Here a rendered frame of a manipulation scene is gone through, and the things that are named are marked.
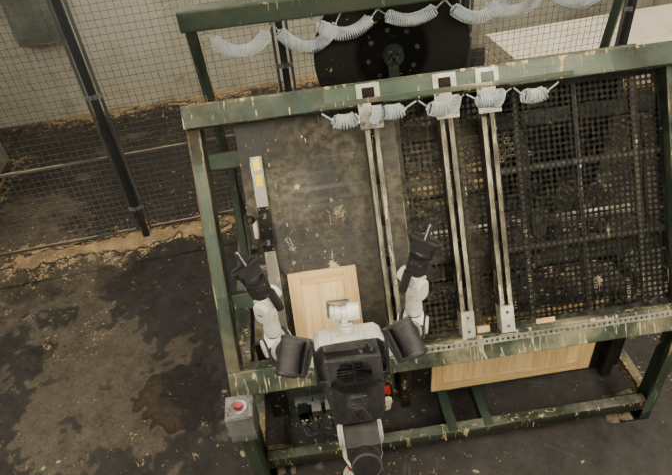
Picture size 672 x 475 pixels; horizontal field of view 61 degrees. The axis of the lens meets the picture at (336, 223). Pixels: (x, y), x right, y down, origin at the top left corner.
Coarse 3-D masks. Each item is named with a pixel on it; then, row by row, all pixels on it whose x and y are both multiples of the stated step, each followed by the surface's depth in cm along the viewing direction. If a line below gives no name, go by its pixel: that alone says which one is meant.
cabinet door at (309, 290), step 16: (304, 272) 256; (320, 272) 256; (336, 272) 256; (352, 272) 257; (304, 288) 257; (320, 288) 257; (336, 288) 258; (352, 288) 258; (304, 304) 258; (320, 304) 258; (336, 304) 259; (304, 320) 259; (320, 320) 259; (336, 320) 260; (352, 320) 260; (304, 336) 260
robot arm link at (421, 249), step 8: (416, 232) 217; (416, 240) 213; (424, 240) 213; (432, 240) 214; (416, 248) 215; (424, 248) 213; (432, 248) 211; (408, 256) 220; (416, 256) 216; (424, 256) 214; (408, 264) 218; (416, 264) 216; (424, 264) 215
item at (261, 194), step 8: (264, 176) 249; (264, 184) 247; (256, 192) 248; (264, 192) 248; (256, 200) 248; (264, 200) 248; (272, 256) 252; (272, 264) 252; (272, 272) 253; (272, 280) 253; (280, 280) 256; (280, 288) 254; (280, 296) 254; (280, 312) 255; (280, 320) 256
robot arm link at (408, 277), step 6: (402, 270) 225; (408, 270) 219; (414, 270) 217; (426, 270) 218; (402, 276) 219; (408, 276) 217; (414, 276) 220; (420, 276) 220; (402, 282) 219; (408, 282) 219; (414, 282) 220; (402, 288) 220
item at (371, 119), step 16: (368, 112) 239; (368, 128) 240; (368, 144) 244; (368, 160) 246; (384, 192) 248; (384, 208) 248; (384, 224) 250; (384, 240) 254; (384, 256) 251; (384, 272) 252; (384, 288) 255
